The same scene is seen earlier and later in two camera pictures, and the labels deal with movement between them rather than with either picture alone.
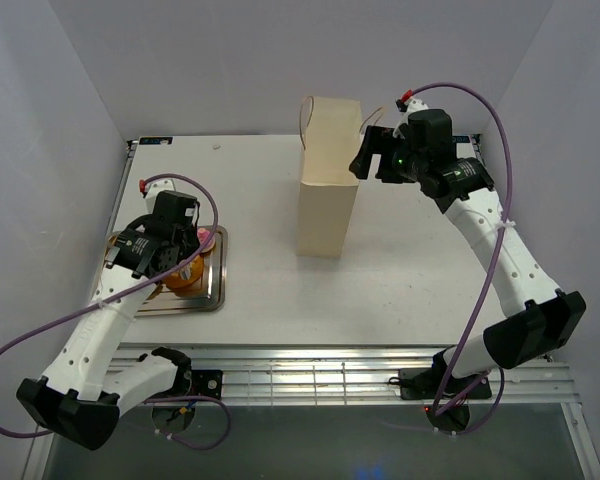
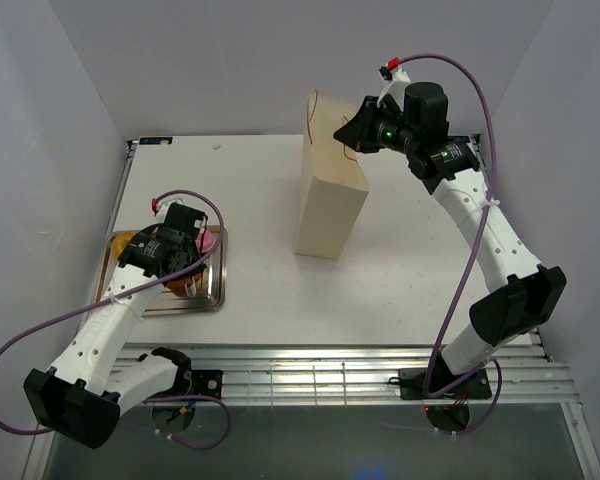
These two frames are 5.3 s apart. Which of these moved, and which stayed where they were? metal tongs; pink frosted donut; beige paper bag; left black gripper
Moved: metal tongs
Stayed: left black gripper; pink frosted donut; beige paper bag
